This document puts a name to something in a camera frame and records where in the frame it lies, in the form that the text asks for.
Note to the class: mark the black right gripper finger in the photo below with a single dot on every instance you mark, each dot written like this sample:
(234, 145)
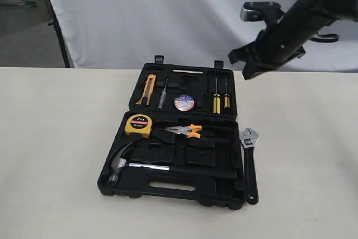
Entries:
(254, 68)

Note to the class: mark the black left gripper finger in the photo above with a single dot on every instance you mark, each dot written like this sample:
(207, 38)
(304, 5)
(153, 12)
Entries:
(249, 54)

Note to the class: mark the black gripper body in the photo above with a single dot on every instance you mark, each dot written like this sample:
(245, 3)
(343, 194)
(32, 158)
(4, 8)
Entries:
(284, 38)

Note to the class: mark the black adjustable wrench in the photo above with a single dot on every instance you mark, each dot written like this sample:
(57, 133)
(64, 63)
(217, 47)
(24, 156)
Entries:
(249, 139)

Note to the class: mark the black electrical tape roll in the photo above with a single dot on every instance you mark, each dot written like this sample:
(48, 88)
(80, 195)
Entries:
(184, 103)

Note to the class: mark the black plastic tool case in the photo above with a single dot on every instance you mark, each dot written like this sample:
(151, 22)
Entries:
(219, 146)

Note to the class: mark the steel claw hammer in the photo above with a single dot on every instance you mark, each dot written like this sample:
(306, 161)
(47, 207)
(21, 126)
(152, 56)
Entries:
(119, 164)

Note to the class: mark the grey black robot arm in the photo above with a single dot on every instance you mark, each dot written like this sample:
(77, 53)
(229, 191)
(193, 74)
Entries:
(338, 9)

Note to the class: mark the short yellow black screwdriver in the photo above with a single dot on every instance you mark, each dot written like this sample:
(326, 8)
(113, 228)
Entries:
(226, 96)

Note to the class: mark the long yellow black screwdriver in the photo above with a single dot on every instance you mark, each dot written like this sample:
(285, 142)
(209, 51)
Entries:
(216, 99)

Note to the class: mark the clear voltage tester screwdriver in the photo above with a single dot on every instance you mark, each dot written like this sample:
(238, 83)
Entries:
(163, 96)

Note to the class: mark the orange utility knife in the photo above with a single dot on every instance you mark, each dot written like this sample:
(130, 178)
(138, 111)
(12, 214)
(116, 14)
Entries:
(148, 90)

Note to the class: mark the yellow tape measure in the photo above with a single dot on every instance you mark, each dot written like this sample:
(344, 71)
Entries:
(139, 124)

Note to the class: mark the white backdrop cloth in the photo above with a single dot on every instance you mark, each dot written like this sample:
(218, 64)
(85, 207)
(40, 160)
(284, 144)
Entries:
(125, 34)

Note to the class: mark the black backdrop stand pole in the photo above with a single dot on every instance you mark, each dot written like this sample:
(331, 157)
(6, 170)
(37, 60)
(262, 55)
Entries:
(55, 24)

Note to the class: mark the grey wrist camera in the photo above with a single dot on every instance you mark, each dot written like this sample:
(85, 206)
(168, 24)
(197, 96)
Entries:
(269, 12)

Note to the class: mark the orange handled pliers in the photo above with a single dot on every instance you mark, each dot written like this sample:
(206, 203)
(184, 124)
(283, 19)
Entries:
(191, 131)

